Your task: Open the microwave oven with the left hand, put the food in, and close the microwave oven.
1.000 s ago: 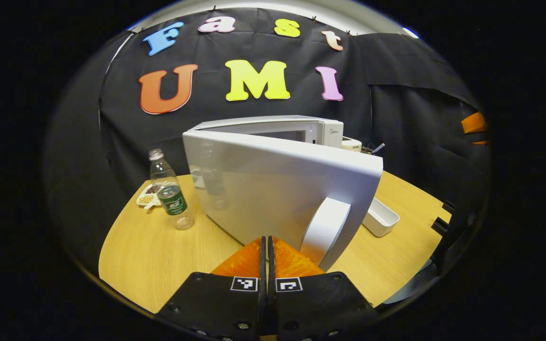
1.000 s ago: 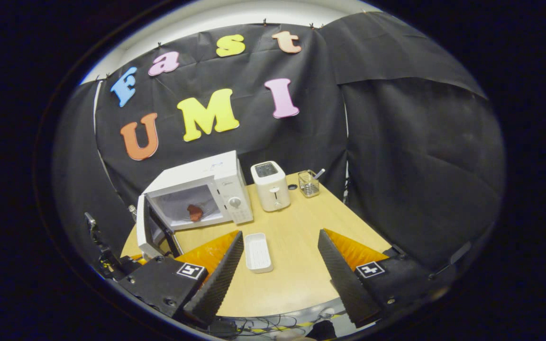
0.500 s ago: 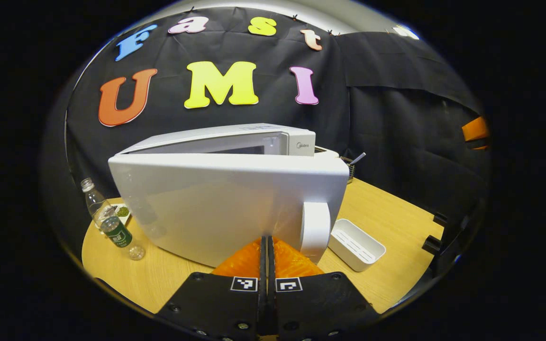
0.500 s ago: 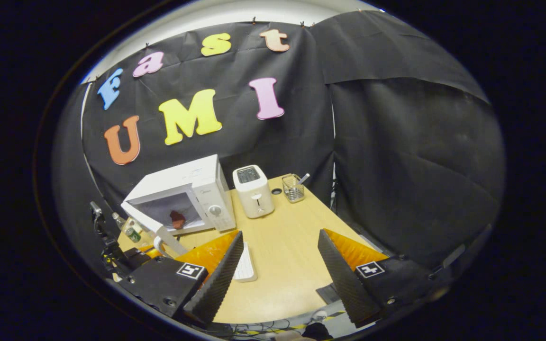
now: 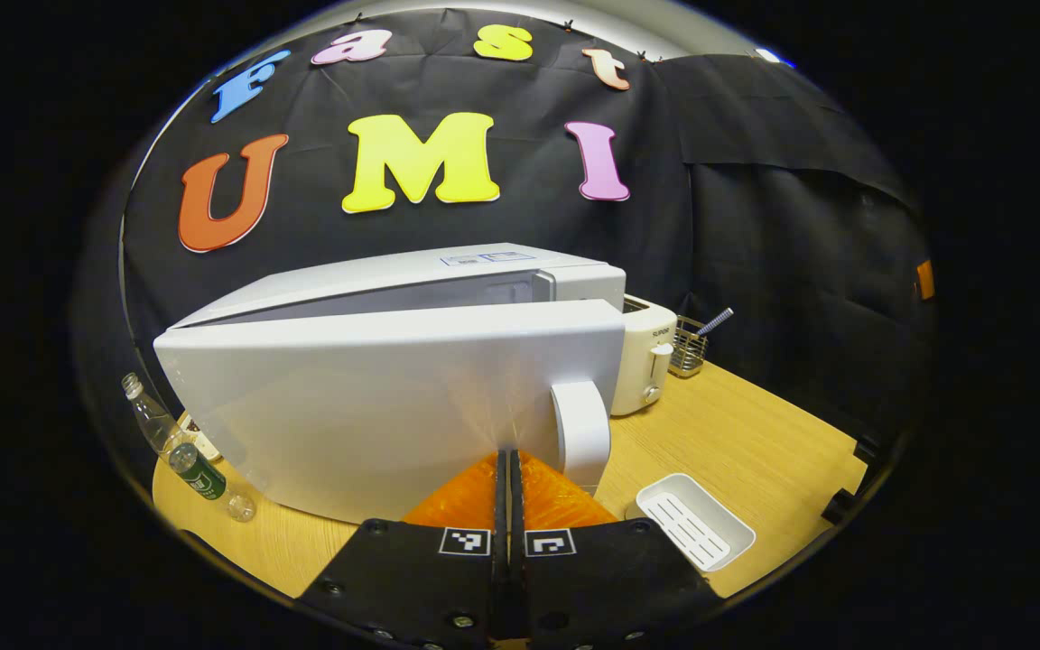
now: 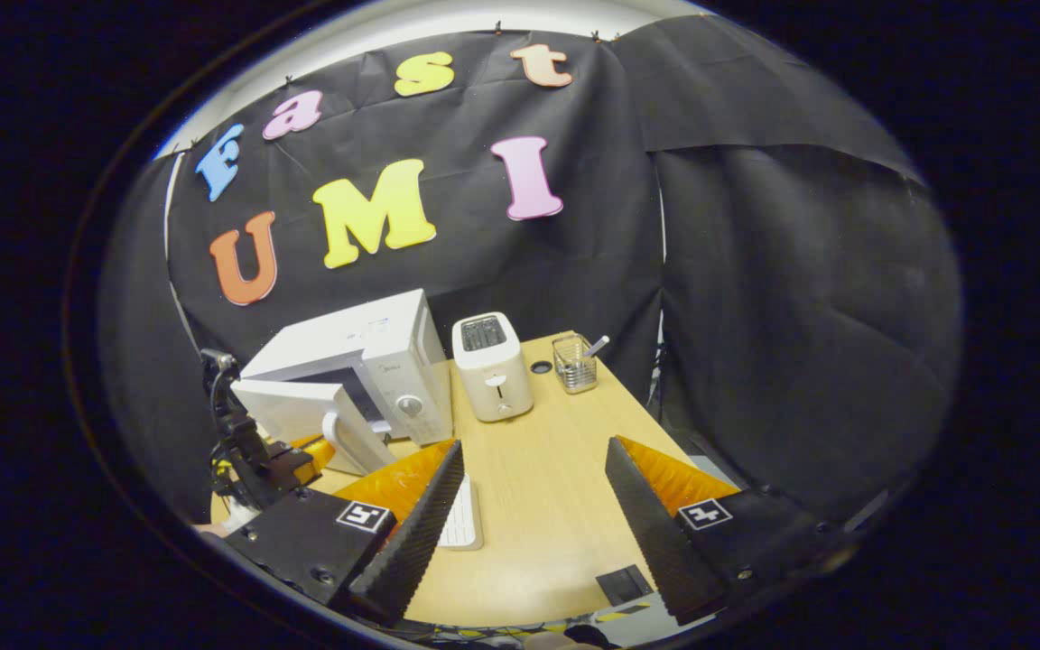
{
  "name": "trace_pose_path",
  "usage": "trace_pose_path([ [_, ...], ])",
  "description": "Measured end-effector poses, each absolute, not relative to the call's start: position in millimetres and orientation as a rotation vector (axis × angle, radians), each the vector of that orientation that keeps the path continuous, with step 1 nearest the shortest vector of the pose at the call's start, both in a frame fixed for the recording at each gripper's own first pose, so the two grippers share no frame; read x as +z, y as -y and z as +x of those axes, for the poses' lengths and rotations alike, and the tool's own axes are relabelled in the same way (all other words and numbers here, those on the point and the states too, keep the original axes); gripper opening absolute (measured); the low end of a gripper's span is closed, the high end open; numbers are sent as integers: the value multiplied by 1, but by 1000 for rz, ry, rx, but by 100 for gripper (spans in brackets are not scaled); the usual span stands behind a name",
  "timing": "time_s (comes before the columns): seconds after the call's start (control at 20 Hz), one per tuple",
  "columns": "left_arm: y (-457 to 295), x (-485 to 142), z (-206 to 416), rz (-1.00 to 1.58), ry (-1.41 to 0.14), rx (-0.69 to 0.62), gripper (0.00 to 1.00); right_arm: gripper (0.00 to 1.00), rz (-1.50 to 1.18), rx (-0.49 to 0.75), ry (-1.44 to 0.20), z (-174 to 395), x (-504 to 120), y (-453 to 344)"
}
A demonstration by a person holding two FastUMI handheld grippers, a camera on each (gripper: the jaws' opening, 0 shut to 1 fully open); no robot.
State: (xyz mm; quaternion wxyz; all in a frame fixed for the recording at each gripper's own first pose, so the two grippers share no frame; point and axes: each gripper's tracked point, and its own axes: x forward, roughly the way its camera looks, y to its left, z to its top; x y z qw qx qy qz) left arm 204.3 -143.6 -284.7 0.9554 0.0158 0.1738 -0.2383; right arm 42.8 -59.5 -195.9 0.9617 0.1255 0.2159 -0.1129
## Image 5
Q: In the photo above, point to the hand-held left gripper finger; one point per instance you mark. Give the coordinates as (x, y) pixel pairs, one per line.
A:
(516, 542)
(501, 542)

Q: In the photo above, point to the white microwave oven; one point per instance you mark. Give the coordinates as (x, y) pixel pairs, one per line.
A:
(348, 397)

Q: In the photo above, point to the white rectangular tray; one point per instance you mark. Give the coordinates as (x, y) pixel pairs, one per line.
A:
(691, 524)

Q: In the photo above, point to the white toaster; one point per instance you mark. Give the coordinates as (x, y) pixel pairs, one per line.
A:
(642, 352)

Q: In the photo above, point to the metal spoon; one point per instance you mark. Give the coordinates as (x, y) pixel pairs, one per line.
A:
(717, 320)

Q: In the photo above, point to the small white snack plate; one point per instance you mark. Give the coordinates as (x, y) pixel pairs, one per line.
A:
(204, 444)

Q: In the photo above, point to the clear plastic water bottle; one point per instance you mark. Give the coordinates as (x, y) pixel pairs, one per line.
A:
(195, 469)

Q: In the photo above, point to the black table clamp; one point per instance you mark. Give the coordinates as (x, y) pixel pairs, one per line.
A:
(868, 449)
(840, 506)

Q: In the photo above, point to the orange tag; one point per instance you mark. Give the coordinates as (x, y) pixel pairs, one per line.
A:
(925, 280)

